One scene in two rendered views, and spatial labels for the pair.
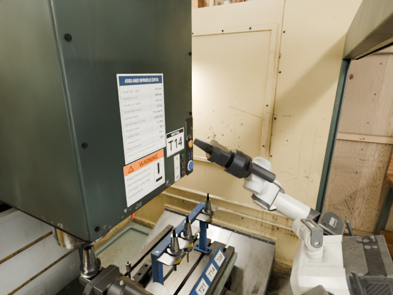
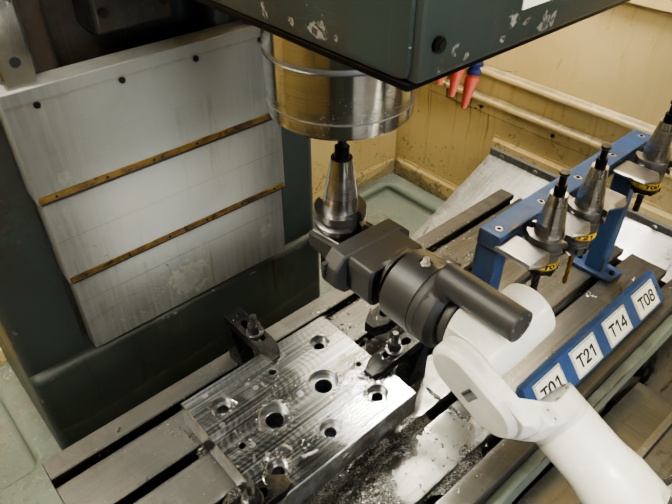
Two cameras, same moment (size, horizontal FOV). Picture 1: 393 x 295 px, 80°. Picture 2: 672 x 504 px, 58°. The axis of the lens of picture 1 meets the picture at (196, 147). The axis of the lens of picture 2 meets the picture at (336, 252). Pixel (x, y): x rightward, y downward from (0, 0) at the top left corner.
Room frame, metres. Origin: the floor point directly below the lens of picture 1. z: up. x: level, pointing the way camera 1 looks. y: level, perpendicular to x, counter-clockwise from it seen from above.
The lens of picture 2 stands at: (0.04, 0.14, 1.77)
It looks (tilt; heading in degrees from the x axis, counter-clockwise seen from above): 39 degrees down; 20
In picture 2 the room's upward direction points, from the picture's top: straight up
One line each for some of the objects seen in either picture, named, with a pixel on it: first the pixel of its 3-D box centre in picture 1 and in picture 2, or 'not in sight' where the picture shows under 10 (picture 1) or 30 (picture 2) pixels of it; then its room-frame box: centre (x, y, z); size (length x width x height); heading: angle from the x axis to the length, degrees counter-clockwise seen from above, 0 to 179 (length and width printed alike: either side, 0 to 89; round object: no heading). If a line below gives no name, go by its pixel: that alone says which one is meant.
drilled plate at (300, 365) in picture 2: not in sight; (300, 407); (0.58, 0.40, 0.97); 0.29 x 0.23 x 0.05; 152
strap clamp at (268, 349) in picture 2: not in sight; (254, 344); (0.67, 0.52, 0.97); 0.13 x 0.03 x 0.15; 62
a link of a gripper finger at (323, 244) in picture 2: (85, 284); (324, 249); (0.57, 0.35, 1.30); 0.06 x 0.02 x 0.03; 60
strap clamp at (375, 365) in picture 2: not in sight; (395, 361); (0.71, 0.28, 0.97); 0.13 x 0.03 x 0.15; 152
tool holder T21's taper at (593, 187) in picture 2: (187, 227); (594, 185); (0.92, 0.04, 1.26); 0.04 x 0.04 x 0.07
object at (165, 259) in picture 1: (167, 260); (525, 253); (0.77, 0.12, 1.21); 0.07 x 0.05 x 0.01; 62
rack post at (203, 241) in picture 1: (203, 229); (613, 213); (1.19, -0.04, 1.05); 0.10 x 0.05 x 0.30; 62
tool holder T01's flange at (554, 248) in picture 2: (174, 251); (547, 238); (0.82, 0.09, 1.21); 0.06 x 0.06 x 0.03
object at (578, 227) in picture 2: (181, 243); (567, 223); (0.87, 0.07, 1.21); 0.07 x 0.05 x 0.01; 62
